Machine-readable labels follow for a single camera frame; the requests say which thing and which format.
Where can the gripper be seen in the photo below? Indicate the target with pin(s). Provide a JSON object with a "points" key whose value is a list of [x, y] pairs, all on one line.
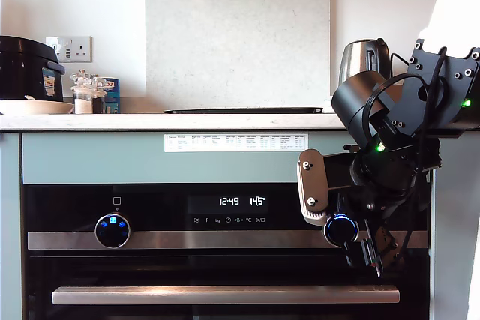
{"points": [[371, 204]]}

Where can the oven digital display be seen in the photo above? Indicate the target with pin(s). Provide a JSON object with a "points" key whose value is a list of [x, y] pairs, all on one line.
{"points": [[242, 201]]}

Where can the black glass oven door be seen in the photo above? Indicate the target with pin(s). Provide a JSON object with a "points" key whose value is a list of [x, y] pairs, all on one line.
{"points": [[187, 271]]}

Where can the black built-in oven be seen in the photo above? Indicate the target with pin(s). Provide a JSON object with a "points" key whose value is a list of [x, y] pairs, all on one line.
{"points": [[150, 204]]}

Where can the oven rotary knob blue icons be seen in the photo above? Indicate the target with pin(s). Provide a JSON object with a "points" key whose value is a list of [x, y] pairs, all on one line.
{"points": [[112, 231]]}

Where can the grey-green cabinet door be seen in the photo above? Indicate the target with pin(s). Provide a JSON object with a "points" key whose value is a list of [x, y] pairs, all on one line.
{"points": [[9, 222], [457, 241]]}

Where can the white printed table label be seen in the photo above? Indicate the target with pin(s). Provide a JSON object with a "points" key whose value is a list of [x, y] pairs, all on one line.
{"points": [[236, 143]]}

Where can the black glass hob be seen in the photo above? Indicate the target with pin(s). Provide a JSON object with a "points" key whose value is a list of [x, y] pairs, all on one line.
{"points": [[243, 111]]}

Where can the stainless steel kettle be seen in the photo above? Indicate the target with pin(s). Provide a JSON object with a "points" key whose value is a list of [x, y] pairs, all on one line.
{"points": [[356, 58]]}

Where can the pale stone splashback panel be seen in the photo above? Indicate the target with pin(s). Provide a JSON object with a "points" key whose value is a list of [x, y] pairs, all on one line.
{"points": [[240, 35]]}

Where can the grey-green filler panel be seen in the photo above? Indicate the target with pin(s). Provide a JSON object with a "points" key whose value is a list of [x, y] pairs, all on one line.
{"points": [[93, 159]]}

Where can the blue salt box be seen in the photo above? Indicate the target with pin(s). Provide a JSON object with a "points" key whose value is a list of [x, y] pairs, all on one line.
{"points": [[112, 96]]}

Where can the clear pepper grinder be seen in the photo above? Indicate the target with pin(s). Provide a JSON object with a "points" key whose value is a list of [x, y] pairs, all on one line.
{"points": [[98, 104]]}

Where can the white bowl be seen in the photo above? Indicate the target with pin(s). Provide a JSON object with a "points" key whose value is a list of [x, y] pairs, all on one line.
{"points": [[39, 107]]}

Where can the metal spoon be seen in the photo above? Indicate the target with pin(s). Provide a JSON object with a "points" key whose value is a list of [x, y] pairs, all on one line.
{"points": [[30, 98]]}

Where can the black rice cooker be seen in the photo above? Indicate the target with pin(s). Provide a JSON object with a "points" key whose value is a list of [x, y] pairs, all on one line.
{"points": [[22, 69]]}

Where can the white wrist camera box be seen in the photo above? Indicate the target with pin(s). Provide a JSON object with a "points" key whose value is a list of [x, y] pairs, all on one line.
{"points": [[313, 181]]}

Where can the steel double wall socket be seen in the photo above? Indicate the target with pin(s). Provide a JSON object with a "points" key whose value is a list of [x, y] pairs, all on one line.
{"points": [[74, 49]]}

